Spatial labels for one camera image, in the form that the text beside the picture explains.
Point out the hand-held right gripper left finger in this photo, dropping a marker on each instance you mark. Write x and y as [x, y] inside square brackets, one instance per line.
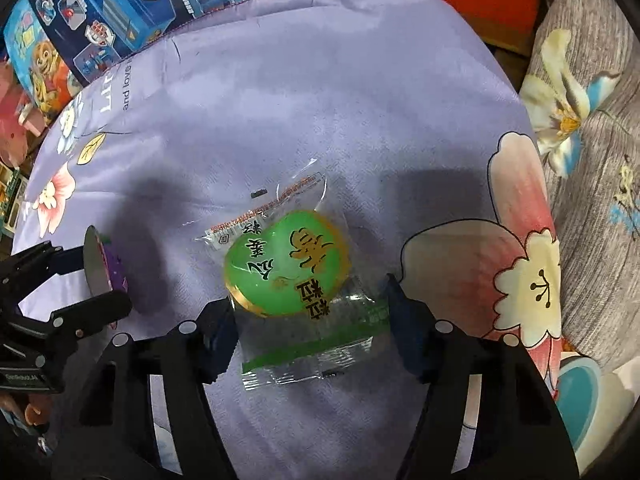
[222, 340]

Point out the purple foil-lid jelly cup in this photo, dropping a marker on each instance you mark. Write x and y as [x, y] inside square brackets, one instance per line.
[95, 260]

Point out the person's left hand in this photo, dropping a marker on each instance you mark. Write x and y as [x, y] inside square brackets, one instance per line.
[30, 412]

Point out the grey striped floral cloth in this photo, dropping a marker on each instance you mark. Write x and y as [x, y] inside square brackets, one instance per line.
[600, 135]

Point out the cartoon dog toy box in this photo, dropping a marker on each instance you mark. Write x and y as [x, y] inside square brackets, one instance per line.
[40, 70]

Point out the pink box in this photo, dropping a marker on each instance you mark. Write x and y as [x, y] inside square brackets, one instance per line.
[12, 120]

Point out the red cardboard box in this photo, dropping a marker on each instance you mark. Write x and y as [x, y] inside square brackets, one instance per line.
[485, 0]

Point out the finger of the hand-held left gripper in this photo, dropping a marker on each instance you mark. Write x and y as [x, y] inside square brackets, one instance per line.
[95, 310]
[45, 260]

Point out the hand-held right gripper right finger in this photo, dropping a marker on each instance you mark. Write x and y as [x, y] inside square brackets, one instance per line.
[405, 330]

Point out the purple floral tablecloth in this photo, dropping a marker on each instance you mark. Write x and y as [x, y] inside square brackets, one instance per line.
[300, 85]

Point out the blue toy box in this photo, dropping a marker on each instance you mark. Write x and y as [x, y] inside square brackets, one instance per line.
[125, 5]

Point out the teal plastic bucket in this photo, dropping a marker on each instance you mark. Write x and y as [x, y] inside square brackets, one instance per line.
[580, 395]

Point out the green candy wrapper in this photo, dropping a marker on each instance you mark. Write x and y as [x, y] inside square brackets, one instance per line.
[285, 255]

